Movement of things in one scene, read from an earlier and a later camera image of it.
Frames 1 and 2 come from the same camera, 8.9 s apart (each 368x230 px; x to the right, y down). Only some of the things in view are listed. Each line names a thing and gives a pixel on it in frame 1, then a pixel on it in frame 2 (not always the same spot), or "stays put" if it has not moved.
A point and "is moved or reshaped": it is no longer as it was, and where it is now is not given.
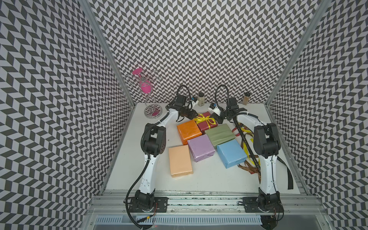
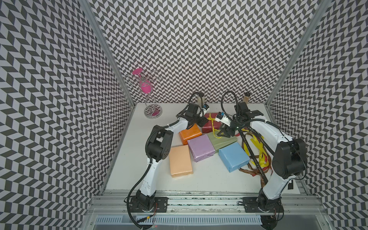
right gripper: (220, 120) to (226, 131)
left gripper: (192, 112) to (202, 121)
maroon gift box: (205, 121) is moved or reshaped
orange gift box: (189, 130) stays put
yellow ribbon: (200, 119) is moved or reshaped
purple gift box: (201, 147) stays put
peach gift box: (180, 161) stays put
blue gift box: (231, 153) is moved or reshaped
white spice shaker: (201, 99) stays put
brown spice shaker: (246, 98) stays put
